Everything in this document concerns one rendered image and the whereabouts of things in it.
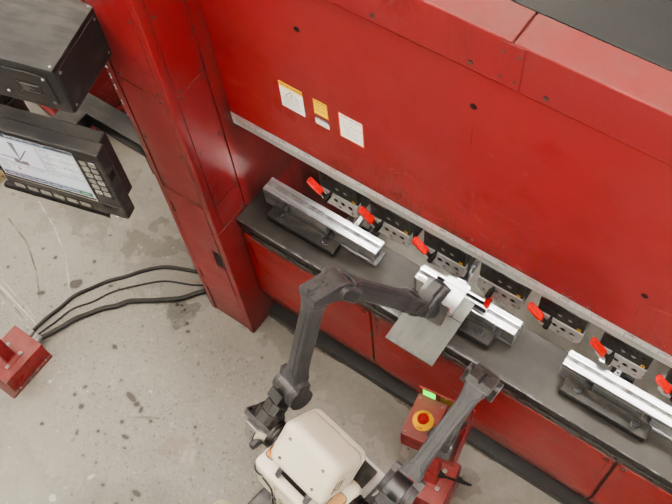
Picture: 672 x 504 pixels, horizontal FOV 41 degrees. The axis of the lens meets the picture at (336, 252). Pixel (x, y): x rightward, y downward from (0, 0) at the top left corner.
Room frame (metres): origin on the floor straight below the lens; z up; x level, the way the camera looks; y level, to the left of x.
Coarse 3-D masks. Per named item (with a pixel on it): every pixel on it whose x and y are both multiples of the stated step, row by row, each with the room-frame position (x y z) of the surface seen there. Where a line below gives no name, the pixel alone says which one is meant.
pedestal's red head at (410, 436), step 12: (420, 396) 1.02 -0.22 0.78; (444, 396) 0.99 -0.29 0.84; (420, 408) 0.98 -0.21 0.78; (432, 408) 0.97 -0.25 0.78; (444, 408) 0.97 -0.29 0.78; (408, 420) 0.94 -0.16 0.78; (408, 432) 0.90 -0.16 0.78; (420, 432) 0.90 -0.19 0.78; (468, 432) 0.90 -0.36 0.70; (408, 444) 0.89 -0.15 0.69; (420, 444) 0.86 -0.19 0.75; (456, 444) 0.86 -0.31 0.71; (456, 456) 0.81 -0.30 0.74
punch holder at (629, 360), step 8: (608, 336) 0.93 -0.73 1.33; (608, 344) 0.92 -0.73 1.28; (616, 344) 0.91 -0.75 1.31; (624, 344) 0.89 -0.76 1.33; (608, 352) 0.91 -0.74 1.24; (616, 352) 0.90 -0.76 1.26; (624, 352) 0.89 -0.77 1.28; (632, 352) 0.88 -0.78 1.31; (640, 352) 0.86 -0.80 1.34; (616, 360) 0.89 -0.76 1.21; (624, 360) 0.88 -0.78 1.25; (632, 360) 0.87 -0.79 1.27; (640, 360) 0.86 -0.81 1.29; (648, 360) 0.84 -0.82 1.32; (624, 368) 0.87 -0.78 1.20; (632, 368) 0.86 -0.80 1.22; (640, 368) 0.85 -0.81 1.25; (632, 376) 0.85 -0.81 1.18; (640, 376) 0.84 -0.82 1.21
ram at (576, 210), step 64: (256, 0) 1.70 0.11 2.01; (320, 0) 1.55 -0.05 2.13; (256, 64) 1.73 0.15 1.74; (320, 64) 1.57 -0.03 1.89; (384, 64) 1.43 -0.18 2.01; (448, 64) 1.31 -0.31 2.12; (320, 128) 1.59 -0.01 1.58; (384, 128) 1.44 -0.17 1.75; (448, 128) 1.31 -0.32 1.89; (512, 128) 1.19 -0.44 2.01; (576, 128) 1.10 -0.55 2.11; (384, 192) 1.44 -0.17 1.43; (448, 192) 1.30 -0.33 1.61; (512, 192) 1.17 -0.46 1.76; (576, 192) 1.07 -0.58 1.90; (640, 192) 0.98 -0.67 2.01; (512, 256) 1.15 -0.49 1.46; (576, 256) 1.04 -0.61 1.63; (640, 256) 0.94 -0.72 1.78; (640, 320) 0.89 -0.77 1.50
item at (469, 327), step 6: (468, 318) 1.23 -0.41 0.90; (462, 324) 1.21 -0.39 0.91; (468, 324) 1.20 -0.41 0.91; (474, 324) 1.20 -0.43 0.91; (462, 330) 1.19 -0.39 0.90; (468, 330) 1.18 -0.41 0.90; (474, 330) 1.18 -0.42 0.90; (486, 330) 1.17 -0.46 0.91; (468, 336) 1.17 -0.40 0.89; (474, 336) 1.16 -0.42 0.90; (480, 336) 1.16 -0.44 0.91; (486, 336) 1.15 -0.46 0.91; (492, 336) 1.15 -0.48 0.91; (480, 342) 1.14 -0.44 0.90; (486, 342) 1.13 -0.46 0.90; (486, 348) 1.12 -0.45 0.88
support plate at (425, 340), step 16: (464, 304) 1.24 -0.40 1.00; (400, 320) 1.21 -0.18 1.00; (416, 320) 1.20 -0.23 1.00; (448, 320) 1.19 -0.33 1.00; (400, 336) 1.16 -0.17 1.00; (416, 336) 1.15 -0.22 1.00; (432, 336) 1.14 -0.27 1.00; (448, 336) 1.13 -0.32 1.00; (416, 352) 1.09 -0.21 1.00; (432, 352) 1.08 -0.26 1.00
